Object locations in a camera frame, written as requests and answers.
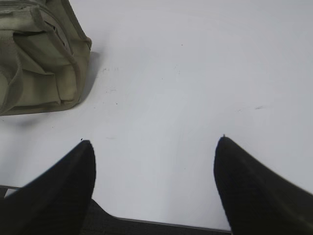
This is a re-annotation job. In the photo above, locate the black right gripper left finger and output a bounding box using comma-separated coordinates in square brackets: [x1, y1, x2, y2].
[0, 141, 96, 235]

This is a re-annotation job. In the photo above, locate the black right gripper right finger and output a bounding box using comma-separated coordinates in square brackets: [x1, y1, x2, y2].
[213, 137, 313, 235]

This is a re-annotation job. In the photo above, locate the olive yellow canvas bag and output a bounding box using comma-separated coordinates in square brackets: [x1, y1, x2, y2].
[0, 0, 92, 116]

